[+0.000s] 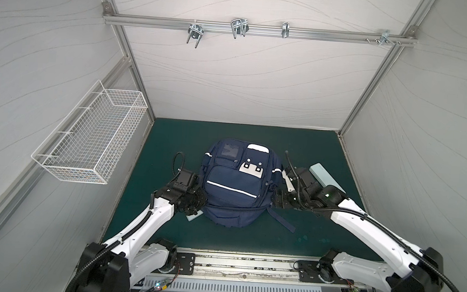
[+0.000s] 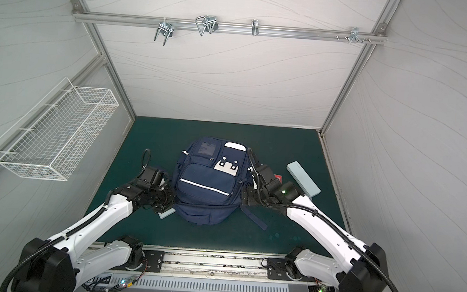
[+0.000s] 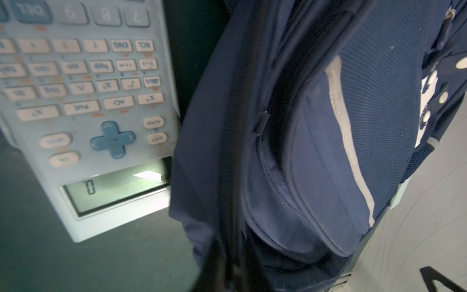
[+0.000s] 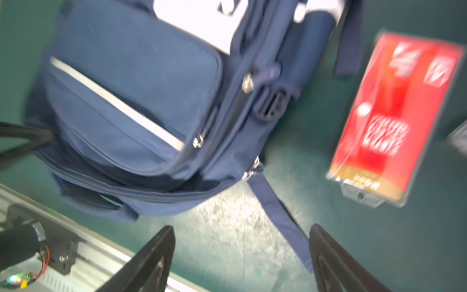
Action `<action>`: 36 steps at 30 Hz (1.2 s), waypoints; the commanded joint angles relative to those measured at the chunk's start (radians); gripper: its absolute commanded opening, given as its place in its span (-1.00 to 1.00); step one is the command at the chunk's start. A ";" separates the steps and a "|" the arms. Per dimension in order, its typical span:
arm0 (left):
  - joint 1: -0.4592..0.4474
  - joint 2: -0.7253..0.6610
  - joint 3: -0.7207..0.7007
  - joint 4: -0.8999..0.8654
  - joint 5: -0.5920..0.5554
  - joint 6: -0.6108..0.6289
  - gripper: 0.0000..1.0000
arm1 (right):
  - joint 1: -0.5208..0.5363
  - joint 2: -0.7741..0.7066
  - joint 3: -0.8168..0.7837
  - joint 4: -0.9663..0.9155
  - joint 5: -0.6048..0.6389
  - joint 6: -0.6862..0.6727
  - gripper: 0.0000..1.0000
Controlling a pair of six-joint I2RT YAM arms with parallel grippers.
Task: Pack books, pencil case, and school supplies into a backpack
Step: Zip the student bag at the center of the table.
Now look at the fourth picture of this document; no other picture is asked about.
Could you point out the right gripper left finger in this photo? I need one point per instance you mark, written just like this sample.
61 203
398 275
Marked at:
149 269

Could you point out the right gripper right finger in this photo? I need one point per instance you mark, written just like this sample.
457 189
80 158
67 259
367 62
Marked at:
335 269

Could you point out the navy blue backpack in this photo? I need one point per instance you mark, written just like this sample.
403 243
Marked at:
151 120

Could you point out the red booklet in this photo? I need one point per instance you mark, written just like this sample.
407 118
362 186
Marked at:
396 110

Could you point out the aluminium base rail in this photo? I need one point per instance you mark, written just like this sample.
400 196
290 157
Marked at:
98 259

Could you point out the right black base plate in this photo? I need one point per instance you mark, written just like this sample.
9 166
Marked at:
54 244

